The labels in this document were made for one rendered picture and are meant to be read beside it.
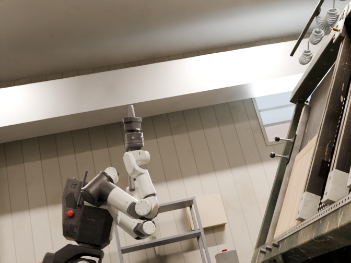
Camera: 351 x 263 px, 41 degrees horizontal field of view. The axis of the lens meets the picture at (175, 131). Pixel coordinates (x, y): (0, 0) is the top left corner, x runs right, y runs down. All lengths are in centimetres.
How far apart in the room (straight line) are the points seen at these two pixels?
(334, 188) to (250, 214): 438
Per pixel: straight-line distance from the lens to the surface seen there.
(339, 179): 187
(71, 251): 245
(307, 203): 218
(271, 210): 313
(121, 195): 224
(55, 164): 630
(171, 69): 579
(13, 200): 628
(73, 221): 244
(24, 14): 566
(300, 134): 308
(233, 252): 297
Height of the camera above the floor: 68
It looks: 20 degrees up
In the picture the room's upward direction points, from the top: 14 degrees counter-clockwise
